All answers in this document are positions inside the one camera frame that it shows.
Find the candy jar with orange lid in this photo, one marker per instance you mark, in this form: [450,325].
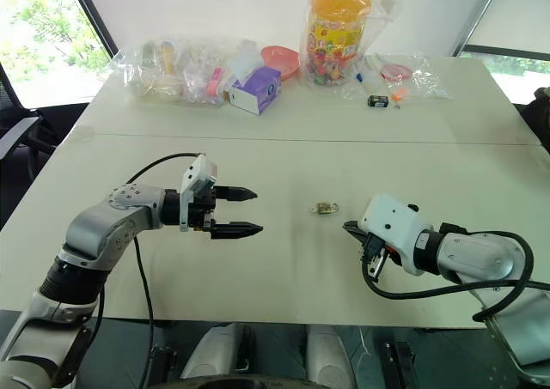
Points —
[337,37]

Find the pink plastic bowl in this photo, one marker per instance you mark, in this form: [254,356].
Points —
[281,60]

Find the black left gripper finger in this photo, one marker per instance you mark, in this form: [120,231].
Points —
[236,194]
[236,230]

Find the clear bag of small items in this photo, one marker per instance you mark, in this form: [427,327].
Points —
[172,71]

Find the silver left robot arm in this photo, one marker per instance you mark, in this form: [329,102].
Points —
[99,221]

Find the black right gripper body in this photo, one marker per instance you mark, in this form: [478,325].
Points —
[371,247]

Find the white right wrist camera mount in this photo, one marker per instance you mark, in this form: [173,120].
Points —
[395,221]

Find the dark brown chair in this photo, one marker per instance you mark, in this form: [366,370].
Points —
[537,114]

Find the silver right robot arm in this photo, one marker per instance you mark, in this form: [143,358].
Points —
[485,256]

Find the black flat bracket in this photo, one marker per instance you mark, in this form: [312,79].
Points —
[399,363]

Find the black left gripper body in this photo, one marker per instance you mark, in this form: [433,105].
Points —
[202,210]

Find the black window frame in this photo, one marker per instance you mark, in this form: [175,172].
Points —
[92,15]

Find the small wrapped candy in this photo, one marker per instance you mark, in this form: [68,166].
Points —
[327,208]

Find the black office chair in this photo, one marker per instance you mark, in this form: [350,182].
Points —
[26,135]

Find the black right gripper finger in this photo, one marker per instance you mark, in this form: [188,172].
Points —
[354,230]

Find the grey window frame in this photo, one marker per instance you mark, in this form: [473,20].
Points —
[479,15]

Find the candy jar in plastic bag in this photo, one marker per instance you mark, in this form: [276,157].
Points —
[382,24]

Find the clear bag with pink disc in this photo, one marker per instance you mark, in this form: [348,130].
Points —
[404,73]

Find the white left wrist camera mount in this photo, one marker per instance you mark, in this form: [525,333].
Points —
[197,170]

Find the purple white tissue box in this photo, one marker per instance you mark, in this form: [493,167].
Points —
[255,90]

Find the small black box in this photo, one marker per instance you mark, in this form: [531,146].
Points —
[378,101]

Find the white rounded shell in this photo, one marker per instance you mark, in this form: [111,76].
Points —
[328,354]
[219,350]

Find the small orange object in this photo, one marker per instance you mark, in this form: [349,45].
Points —
[399,92]

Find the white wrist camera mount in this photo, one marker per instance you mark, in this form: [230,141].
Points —
[197,170]
[395,221]

